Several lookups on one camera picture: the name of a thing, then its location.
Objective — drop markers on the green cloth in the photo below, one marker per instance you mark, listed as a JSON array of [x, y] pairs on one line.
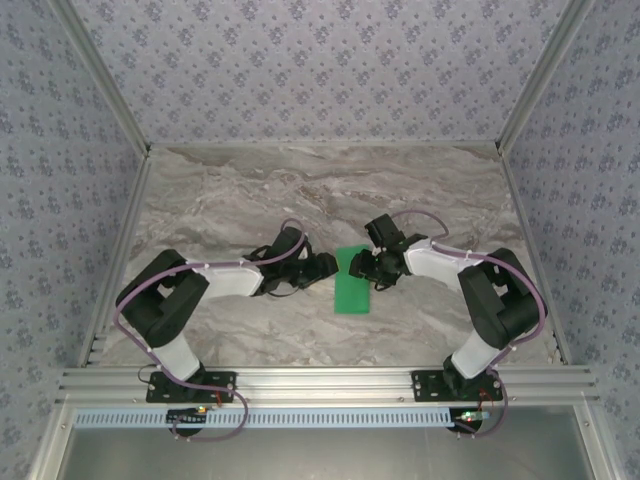
[[350, 297]]

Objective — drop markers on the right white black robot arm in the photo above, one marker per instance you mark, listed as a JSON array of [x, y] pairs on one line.
[[435, 265]]

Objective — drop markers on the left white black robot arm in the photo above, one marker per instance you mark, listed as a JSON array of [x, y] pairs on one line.
[[230, 282]]

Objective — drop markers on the aluminium cross beam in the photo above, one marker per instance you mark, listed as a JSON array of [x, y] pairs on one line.
[[320, 382]]

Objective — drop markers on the right small circuit board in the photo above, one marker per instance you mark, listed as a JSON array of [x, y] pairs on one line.
[[467, 416]]

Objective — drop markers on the small circuit board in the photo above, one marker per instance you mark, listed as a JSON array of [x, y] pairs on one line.
[[187, 415], [467, 416]]

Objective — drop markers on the left small circuit board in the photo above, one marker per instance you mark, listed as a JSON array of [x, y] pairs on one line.
[[187, 415]]

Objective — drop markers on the aluminium back rail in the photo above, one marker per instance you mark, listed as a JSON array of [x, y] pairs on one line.
[[320, 144]]

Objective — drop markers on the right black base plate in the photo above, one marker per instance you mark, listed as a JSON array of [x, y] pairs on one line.
[[425, 387]]

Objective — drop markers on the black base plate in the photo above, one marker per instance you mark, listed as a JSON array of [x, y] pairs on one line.
[[425, 387], [220, 387]]

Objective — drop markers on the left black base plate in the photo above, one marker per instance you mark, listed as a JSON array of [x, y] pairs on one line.
[[220, 387]]

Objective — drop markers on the right aluminium side rail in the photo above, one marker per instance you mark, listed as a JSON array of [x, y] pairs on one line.
[[525, 225]]

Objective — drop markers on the aluminium side rail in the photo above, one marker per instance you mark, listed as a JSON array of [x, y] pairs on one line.
[[126, 225], [525, 225]]

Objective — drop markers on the left aluminium side rail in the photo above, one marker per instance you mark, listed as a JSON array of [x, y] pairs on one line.
[[126, 225]]

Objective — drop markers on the right aluminium corner post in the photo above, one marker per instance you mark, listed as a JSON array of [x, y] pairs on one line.
[[540, 75]]

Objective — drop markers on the aluminium corner post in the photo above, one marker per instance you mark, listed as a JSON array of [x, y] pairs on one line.
[[105, 75], [540, 75]]

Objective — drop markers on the left aluminium corner post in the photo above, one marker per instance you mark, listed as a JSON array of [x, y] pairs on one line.
[[105, 75]]

